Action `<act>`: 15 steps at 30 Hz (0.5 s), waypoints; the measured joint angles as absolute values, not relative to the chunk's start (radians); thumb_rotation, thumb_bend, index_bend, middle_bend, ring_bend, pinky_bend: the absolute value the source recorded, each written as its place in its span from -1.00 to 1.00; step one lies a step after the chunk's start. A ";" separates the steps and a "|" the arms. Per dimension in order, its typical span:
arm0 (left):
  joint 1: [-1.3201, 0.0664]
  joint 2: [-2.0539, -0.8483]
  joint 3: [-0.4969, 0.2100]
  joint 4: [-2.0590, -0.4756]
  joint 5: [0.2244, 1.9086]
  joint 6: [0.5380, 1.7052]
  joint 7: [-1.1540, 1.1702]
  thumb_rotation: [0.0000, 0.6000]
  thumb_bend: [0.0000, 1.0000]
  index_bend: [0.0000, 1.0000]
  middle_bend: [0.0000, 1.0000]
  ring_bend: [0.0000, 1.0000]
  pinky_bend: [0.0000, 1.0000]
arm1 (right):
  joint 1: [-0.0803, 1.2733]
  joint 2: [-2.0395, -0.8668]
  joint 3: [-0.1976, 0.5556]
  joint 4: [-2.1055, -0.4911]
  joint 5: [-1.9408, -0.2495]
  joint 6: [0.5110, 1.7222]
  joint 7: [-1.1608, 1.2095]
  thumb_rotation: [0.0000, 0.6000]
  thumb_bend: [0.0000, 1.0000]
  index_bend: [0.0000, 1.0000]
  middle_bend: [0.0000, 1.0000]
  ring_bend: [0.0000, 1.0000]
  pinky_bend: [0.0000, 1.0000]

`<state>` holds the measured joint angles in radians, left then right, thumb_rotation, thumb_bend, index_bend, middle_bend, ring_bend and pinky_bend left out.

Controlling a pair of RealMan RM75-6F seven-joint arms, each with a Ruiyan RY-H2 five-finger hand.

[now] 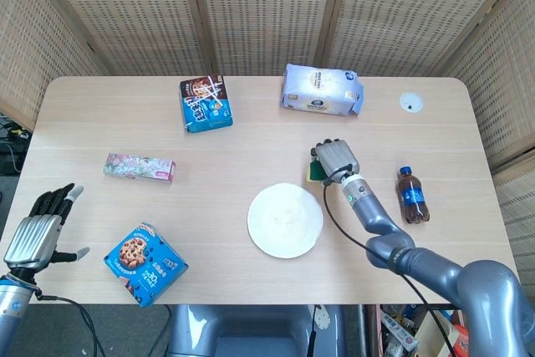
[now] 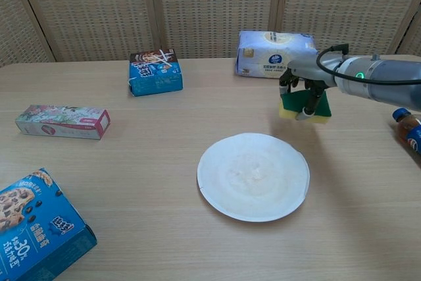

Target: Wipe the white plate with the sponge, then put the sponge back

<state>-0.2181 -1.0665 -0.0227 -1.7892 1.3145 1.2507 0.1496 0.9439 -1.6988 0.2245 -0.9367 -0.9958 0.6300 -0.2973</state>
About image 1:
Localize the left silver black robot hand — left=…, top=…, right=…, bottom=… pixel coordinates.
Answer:
left=3, top=182, right=91, bottom=281

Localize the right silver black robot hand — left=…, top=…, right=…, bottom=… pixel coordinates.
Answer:
left=309, top=137, right=362, bottom=185

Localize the green yellow sponge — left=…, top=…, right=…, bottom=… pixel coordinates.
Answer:
left=305, top=156, right=325, bottom=185

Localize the white round plate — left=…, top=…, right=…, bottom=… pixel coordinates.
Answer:
left=247, top=182, right=324, bottom=260

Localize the pale blue tissue pack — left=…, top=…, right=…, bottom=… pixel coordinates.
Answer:
left=279, top=63, right=365, bottom=119

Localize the small cola bottle blue label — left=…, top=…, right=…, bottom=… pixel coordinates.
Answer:
left=395, top=166, right=432, bottom=226

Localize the blue chocolate chip cookie box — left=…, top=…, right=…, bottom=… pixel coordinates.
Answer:
left=103, top=222, right=190, bottom=309

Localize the pink floral narrow box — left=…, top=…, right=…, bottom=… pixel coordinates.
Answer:
left=102, top=152, right=177, bottom=185

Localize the blue chocolate stick biscuit box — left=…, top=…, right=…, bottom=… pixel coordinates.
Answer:
left=179, top=74, right=234, bottom=135

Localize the white perforated disc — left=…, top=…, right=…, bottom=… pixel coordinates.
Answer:
left=313, top=305, right=332, bottom=333

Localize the woven bamboo folding screen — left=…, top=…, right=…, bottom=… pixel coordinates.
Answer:
left=0, top=0, right=535, bottom=283

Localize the white printed packet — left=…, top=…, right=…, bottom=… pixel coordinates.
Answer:
left=380, top=309, right=420, bottom=352

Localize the grey robot torso base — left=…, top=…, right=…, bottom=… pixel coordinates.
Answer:
left=166, top=304, right=369, bottom=357

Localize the orange round packet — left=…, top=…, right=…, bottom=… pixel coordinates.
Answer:
left=453, top=323, right=471, bottom=356

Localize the black right hand cable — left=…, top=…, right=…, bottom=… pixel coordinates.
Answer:
left=320, top=172, right=457, bottom=357

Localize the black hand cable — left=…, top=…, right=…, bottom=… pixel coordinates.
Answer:
left=320, top=172, right=457, bottom=357
left=35, top=292, right=106, bottom=357

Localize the black left hand cable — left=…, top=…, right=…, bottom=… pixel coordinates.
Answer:
left=35, top=292, right=106, bottom=357

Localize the white round cable grommet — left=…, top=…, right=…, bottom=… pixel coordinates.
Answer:
left=398, top=91, right=425, bottom=113

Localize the floor cable clutter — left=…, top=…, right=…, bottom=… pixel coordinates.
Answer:
left=0, top=112, right=33, bottom=176

